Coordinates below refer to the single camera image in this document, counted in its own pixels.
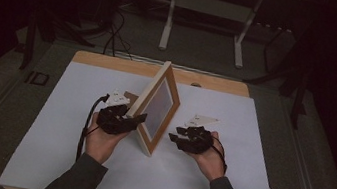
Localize wooden picture frame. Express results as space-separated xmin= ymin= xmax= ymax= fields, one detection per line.
xmin=115 ymin=54 xmax=187 ymax=161

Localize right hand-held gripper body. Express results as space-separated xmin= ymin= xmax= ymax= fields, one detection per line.
xmin=179 ymin=112 xmax=221 ymax=158

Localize person's left hand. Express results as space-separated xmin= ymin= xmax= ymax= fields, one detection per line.
xmin=83 ymin=111 xmax=133 ymax=169

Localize person's right hand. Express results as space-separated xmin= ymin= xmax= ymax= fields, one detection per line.
xmin=188 ymin=128 xmax=231 ymax=184

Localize white metal stand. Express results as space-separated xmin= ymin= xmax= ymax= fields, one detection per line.
xmin=156 ymin=0 xmax=265 ymax=71

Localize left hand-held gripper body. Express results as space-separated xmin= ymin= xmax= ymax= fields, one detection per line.
xmin=94 ymin=86 xmax=137 ymax=138

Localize white table sheet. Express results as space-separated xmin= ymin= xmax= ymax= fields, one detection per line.
xmin=0 ymin=52 xmax=296 ymax=189

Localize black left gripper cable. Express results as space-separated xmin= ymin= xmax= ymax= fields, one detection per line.
xmin=75 ymin=91 xmax=111 ymax=166

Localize black floor cables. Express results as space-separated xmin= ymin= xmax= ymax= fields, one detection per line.
xmin=101 ymin=8 xmax=139 ymax=61

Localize black floor socket plate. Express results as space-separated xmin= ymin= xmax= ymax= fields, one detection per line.
xmin=25 ymin=69 xmax=51 ymax=88

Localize black metal stand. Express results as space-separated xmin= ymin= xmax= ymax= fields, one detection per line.
xmin=18 ymin=9 xmax=100 ymax=81
xmin=237 ymin=19 xmax=319 ymax=131

